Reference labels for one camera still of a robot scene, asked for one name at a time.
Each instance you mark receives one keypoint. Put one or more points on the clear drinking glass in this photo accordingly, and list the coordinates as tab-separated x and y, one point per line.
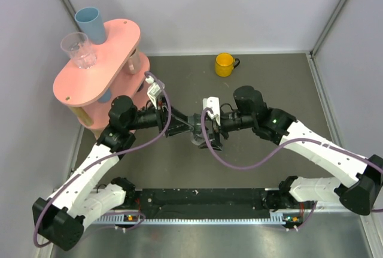
79	49

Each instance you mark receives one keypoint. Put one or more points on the yellow mug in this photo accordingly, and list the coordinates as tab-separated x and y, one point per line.
225	64

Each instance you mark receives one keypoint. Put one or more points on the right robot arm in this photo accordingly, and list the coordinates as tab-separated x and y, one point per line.
356	180

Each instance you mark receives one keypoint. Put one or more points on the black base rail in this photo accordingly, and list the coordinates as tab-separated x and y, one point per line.
205	203

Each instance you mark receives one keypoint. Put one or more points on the white slotted cable duct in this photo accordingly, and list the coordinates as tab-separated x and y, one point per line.
130	220

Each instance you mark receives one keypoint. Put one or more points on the pink metallic cup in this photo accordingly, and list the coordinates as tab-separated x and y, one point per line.
133	64

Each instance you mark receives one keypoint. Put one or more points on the blue plastic cup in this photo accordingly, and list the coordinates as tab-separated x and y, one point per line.
90	22

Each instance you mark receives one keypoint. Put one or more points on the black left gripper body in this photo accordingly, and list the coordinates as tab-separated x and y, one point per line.
162	115

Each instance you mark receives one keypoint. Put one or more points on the pink tiered shelf stand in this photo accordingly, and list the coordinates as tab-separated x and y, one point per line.
81	89

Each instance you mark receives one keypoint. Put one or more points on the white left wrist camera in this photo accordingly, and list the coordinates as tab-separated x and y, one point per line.
154	90

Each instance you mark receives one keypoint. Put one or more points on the grey threaded coupling nut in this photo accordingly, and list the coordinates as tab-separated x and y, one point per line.
195	122

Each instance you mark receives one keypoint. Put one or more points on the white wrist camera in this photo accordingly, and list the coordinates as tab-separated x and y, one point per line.
154	90
213	104

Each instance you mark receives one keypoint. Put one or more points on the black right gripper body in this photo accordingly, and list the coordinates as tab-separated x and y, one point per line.
216	128

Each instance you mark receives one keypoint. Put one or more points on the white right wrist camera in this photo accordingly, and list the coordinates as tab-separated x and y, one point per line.
213	104

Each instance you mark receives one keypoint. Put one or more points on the small blue cup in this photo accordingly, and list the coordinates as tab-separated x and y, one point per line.
105	97

